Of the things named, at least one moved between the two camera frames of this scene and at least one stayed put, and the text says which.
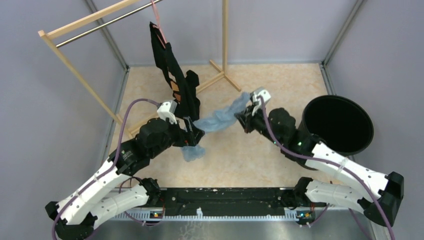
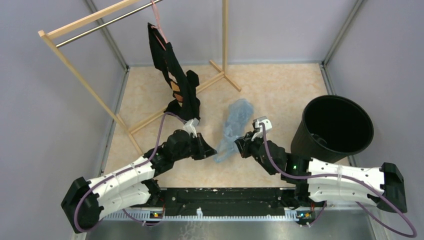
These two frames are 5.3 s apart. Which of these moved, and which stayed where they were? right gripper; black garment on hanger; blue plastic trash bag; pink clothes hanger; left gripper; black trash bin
Moved: left gripper; blue plastic trash bag; right gripper
Stayed: pink clothes hanger; black garment on hanger; black trash bin
